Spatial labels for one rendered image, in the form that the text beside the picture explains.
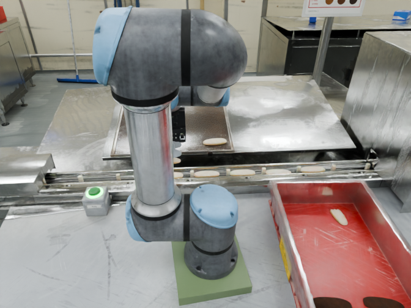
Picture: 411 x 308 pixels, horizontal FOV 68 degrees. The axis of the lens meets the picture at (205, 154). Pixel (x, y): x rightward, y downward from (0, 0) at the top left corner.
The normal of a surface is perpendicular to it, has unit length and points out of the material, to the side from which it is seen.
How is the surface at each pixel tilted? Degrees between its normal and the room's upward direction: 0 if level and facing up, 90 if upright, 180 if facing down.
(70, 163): 0
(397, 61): 90
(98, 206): 90
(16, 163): 0
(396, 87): 90
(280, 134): 10
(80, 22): 90
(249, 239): 0
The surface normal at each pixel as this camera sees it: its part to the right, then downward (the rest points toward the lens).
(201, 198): 0.17, -0.78
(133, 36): 0.05, 0.09
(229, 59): 0.70, 0.43
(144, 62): 0.04, 0.56
